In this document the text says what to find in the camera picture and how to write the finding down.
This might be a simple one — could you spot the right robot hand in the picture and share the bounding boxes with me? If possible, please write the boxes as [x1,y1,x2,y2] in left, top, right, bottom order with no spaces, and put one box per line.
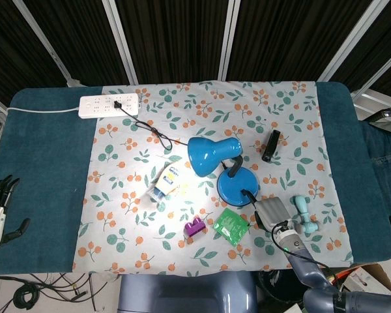
[241,188,296,233]

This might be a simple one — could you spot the blue desk lamp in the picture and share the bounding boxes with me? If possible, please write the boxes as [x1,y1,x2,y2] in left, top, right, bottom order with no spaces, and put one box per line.
[186,136,261,207]

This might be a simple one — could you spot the light blue toy dumbbell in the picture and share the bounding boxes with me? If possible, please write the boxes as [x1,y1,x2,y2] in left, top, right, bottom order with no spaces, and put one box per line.
[292,195,321,235]

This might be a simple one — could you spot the green snack packet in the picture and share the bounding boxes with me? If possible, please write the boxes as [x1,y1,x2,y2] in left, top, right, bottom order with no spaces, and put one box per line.
[212,208,251,247]

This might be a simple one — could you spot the teal table cover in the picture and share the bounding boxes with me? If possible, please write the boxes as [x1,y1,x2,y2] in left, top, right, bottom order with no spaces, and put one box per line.
[0,81,391,276]

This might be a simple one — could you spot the black stapler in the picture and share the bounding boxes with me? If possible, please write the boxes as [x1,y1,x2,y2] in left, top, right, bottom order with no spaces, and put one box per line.
[261,129,282,163]

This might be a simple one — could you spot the purple toy building block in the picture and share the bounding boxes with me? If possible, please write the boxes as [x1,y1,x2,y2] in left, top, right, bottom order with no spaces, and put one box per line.
[183,215,207,238]

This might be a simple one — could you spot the floral tablecloth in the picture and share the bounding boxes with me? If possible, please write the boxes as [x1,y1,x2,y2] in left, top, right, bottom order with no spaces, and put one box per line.
[72,80,355,273]

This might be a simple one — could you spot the white yellow sunscreen tube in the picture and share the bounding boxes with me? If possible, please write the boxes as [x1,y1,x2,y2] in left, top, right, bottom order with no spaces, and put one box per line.
[149,164,181,203]

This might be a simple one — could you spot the grey blue robot torso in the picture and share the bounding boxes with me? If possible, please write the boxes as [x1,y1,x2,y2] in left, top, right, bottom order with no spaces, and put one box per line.
[117,271,259,313]

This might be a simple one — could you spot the blue denim cloth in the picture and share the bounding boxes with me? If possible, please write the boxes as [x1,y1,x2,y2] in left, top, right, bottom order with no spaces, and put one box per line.
[359,121,391,216]

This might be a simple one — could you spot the cardboard box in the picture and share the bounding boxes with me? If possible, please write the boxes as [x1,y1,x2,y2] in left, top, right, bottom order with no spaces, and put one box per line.
[325,262,391,297]

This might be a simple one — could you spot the white power strip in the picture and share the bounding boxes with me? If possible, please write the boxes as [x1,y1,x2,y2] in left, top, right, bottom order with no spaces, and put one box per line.
[78,93,140,119]

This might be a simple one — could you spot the black floor cables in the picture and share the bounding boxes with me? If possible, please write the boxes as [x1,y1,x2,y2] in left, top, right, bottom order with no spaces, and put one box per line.
[0,273,110,312]

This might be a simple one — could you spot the white power strip cable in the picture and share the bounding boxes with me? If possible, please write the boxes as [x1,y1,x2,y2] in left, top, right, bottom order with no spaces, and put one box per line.
[5,106,81,115]

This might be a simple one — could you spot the black lamp power cable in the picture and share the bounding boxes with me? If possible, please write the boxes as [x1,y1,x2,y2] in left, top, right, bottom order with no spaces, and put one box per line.
[113,101,189,151]

